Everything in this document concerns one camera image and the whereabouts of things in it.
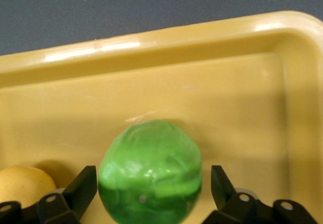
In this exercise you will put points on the yellow potato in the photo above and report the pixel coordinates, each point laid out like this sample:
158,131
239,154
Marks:
22,186

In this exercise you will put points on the yellow plastic tray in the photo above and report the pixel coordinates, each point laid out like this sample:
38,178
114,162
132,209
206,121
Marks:
176,87

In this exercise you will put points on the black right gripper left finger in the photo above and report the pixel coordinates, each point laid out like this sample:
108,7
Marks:
78,196

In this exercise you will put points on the green apple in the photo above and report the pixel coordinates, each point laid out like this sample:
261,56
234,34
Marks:
151,168

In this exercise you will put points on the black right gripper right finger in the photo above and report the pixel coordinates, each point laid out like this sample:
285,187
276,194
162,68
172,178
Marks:
225,196

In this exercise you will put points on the dark grey table mat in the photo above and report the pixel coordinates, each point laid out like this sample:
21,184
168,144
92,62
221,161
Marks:
126,7

